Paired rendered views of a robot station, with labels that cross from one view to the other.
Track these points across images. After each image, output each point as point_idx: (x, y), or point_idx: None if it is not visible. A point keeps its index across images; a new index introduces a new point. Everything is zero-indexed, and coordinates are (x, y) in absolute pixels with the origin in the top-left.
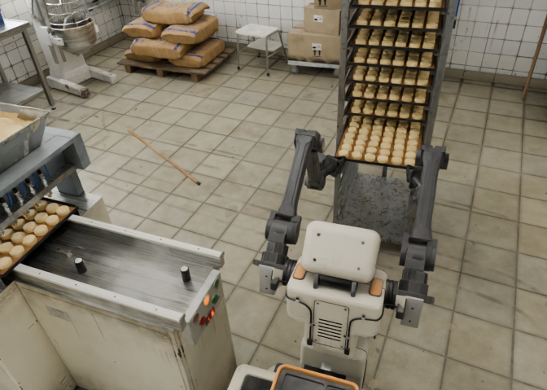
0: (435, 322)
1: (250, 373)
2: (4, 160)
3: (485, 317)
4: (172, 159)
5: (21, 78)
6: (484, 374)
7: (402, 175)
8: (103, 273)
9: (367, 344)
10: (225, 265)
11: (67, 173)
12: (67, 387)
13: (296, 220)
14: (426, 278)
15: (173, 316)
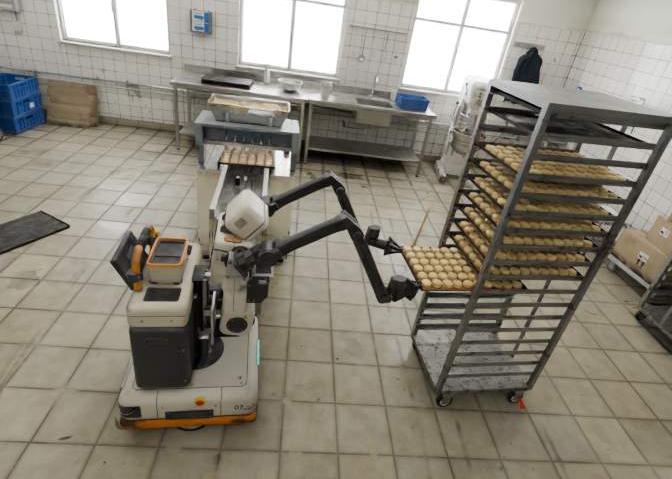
0: (370, 441)
1: (193, 246)
2: (256, 119)
3: None
4: (420, 237)
5: (424, 153)
6: None
7: (547, 385)
8: (238, 190)
9: (240, 299)
10: (343, 292)
11: (283, 149)
12: None
13: (272, 204)
14: (252, 260)
15: (211, 207)
